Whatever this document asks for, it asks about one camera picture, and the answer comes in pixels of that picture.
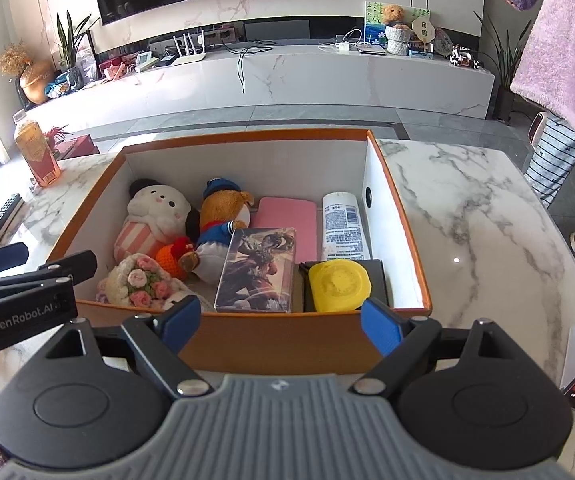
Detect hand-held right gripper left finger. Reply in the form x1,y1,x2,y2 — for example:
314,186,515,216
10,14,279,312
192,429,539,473
42,296,213,398

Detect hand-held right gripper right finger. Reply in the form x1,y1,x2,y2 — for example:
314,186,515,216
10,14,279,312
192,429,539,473
350,297,515,396

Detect black box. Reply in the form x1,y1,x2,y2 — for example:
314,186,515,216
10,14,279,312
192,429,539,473
301,259,393,313

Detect yellow round lid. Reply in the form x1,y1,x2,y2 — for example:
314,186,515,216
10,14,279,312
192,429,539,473
308,260,372,313

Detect orange crochet toy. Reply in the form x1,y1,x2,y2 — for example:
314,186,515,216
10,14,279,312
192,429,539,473
156,237,195,281

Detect illustrated dark box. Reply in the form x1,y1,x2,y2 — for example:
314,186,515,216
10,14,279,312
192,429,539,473
214,227,298,313

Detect orange storage box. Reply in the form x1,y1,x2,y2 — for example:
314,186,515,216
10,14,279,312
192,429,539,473
47,129,432,376

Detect white plush pink striped body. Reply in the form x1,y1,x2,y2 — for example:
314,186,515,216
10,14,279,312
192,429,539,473
113,178,193,266

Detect white lotion bottle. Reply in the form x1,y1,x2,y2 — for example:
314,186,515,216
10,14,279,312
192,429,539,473
320,191,372,262

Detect brown teddy bear blue outfit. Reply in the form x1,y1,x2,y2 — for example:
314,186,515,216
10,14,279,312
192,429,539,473
178,177,255,281

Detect pink notebook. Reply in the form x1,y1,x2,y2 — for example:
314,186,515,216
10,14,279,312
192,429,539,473
250,196,318,266

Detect black remote control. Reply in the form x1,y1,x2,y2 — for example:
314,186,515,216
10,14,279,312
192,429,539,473
0,194,23,251

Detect orange drink bottle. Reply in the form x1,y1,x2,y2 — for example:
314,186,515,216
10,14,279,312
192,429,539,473
13,110,63,187

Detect red gift box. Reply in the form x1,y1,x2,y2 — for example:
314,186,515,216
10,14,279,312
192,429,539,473
57,134,100,161

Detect red artificial plant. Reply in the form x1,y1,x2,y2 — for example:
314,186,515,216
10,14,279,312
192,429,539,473
42,125,73,153

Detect gold vase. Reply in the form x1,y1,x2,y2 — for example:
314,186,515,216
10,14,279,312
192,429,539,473
18,60,58,105

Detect blue snack bags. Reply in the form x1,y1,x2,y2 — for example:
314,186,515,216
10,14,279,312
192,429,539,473
44,71,85,98

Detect pink box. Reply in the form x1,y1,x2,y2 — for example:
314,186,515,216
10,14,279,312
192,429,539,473
98,57,135,81

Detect dried flowers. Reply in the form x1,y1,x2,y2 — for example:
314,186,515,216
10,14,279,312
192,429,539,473
0,42,33,78

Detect potted orchid plant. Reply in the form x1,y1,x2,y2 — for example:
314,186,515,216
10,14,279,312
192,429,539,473
54,10,100,86

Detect white router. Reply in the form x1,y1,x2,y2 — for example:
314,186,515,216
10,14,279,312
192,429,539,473
172,32,207,66

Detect white marble tv cabinet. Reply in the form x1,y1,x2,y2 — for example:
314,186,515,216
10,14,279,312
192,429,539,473
26,44,495,133

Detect pink heater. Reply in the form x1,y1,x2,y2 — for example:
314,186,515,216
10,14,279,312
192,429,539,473
530,111,551,148

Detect black and white cow toy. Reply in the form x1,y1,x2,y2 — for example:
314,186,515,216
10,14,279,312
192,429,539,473
448,44,483,68

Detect white knit basket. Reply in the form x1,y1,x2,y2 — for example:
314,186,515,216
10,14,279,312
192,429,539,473
385,25,413,56

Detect potted long-leaf plant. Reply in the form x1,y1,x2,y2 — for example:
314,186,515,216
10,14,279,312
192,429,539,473
473,10,533,122

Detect round paper fan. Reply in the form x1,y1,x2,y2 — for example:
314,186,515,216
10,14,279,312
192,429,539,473
411,16,435,43

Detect green and blue painting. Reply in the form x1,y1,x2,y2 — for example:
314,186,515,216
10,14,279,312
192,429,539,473
363,1,432,46

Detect pink fluffy blanket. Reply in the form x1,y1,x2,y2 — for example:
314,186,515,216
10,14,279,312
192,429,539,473
510,0,575,153

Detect black cable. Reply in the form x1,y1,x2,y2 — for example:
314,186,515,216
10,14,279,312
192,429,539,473
224,42,273,95

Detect white charger with cable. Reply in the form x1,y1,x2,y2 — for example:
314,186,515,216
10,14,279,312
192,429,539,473
319,30,363,55

